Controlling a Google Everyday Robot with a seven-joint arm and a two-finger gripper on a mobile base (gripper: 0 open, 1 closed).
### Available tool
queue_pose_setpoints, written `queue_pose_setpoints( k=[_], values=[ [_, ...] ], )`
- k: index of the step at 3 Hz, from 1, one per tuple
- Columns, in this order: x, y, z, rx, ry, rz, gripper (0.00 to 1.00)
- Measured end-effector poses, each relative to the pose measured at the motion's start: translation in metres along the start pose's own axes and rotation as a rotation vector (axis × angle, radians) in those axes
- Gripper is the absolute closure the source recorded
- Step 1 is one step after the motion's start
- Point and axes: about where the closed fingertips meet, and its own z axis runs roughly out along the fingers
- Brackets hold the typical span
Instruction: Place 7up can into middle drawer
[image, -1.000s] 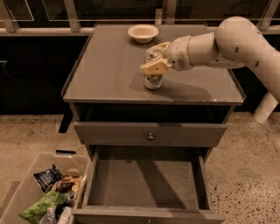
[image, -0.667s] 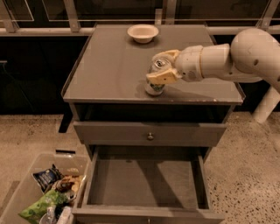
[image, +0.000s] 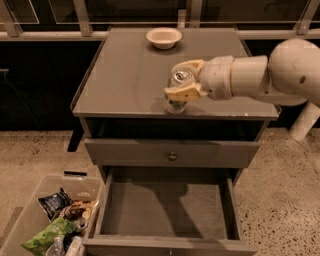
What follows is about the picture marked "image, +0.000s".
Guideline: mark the white metal railing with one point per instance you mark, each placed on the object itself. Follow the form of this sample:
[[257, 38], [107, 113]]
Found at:
[[70, 20]]

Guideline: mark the grey top drawer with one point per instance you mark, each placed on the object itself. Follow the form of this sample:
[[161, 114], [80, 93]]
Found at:
[[171, 153]]

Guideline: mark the brown snack bag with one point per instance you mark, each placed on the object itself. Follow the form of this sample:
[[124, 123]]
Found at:
[[78, 209]]

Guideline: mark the clear plastic bottle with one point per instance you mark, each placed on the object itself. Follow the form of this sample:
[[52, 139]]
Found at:
[[57, 249]]

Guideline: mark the open grey middle drawer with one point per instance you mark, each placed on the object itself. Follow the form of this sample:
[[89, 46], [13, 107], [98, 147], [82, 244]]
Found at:
[[167, 212]]

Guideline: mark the grey drawer cabinet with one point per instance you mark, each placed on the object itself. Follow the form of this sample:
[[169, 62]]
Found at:
[[122, 97]]

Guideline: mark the clear plastic storage bin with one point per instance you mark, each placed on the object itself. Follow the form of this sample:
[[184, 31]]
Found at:
[[33, 218]]

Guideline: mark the dark blue snack bag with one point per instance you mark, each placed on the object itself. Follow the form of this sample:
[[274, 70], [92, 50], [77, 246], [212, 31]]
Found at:
[[54, 203]]

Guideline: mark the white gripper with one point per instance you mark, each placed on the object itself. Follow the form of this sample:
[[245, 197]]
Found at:
[[217, 77]]

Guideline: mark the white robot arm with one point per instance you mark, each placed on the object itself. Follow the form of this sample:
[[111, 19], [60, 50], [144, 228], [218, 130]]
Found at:
[[289, 76]]

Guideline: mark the white paper bowl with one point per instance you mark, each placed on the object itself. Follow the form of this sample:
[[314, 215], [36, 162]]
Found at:
[[163, 38]]

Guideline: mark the green chip bag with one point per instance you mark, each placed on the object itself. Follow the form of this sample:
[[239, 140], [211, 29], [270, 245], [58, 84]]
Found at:
[[40, 243]]

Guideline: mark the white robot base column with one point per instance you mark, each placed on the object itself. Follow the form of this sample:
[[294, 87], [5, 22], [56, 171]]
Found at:
[[305, 121]]

